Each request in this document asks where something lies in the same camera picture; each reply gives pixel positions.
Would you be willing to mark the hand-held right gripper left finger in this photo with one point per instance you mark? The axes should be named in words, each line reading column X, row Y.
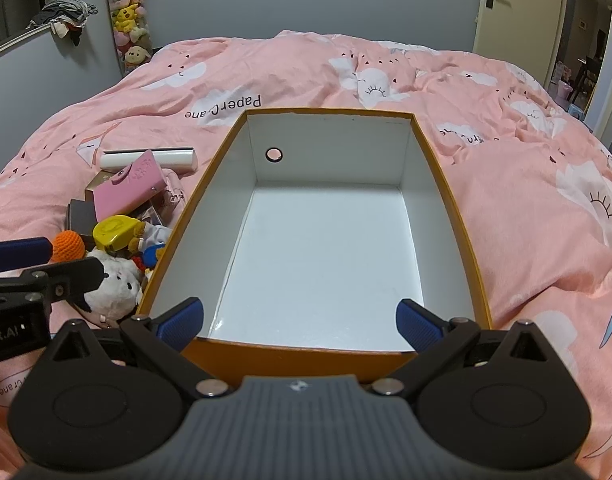
column 186, row 317

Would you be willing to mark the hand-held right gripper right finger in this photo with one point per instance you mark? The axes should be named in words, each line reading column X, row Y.
column 416, row 325

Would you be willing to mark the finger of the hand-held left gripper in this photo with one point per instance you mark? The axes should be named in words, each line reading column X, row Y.
column 76, row 277
column 21, row 254

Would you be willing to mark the orange crochet ball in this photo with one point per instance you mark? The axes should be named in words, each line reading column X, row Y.
column 68, row 246

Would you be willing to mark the white and black plush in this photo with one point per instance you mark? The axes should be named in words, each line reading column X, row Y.
column 113, row 285

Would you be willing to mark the yellow tape measure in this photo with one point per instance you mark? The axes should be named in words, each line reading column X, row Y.
column 113, row 232

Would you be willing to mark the dark grey box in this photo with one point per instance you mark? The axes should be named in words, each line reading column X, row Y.
column 81, row 217

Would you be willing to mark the duck plush toy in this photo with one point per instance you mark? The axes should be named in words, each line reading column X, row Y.
column 153, row 247

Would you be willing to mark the small gold box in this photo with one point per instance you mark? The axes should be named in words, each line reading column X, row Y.
column 98, row 182

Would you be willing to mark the pink snap wallet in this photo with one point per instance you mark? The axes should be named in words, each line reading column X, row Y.
column 131, row 187

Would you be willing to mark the orange cardboard box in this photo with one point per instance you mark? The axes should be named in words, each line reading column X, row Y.
column 326, row 260

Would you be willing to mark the white rectangular box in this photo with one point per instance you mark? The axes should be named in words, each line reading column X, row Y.
column 178, row 159

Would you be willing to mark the pink printed blanket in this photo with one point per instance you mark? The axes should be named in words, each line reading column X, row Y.
column 511, row 185

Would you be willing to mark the pile of clothes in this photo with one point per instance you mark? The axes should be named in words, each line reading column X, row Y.
column 66, row 12

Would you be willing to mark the hanging plush toy organiser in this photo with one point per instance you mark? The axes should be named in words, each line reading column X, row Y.
column 128, row 15

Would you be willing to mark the dark chair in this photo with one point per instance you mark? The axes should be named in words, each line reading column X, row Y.
column 588, row 77

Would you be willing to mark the cream door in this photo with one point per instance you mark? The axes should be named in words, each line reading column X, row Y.
column 526, row 10

